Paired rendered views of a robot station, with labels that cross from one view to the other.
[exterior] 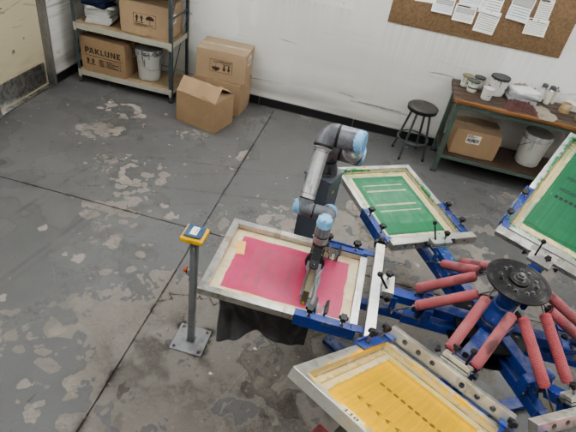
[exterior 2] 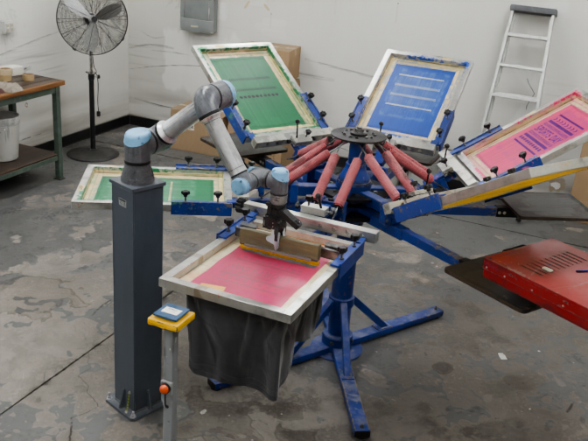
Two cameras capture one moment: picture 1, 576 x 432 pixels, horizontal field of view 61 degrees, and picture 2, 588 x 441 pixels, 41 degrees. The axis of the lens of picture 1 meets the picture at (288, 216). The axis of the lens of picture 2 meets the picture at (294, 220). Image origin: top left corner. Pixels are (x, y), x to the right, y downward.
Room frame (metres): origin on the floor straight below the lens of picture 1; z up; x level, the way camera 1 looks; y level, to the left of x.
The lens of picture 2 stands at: (0.92, 2.85, 2.41)
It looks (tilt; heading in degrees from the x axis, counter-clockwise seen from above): 22 degrees down; 286
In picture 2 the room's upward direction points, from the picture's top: 4 degrees clockwise
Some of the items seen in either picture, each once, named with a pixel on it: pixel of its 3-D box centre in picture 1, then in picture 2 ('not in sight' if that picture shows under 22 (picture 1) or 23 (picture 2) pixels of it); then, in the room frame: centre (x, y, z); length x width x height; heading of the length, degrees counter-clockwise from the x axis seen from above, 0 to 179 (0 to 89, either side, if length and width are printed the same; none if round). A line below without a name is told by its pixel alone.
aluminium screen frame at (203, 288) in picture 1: (288, 272); (267, 263); (1.86, -0.06, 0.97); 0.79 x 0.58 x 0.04; 83
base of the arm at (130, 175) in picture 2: (326, 164); (137, 170); (2.54, -0.17, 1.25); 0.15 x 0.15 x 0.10
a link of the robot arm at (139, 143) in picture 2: (331, 147); (138, 144); (2.54, -0.18, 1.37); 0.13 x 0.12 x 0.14; 79
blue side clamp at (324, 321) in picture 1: (323, 323); (346, 258); (1.55, -0.26, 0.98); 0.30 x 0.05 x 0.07; 83
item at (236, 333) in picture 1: (262, 327); (302, 329); (1.66, 0.02, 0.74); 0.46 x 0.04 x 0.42; 83
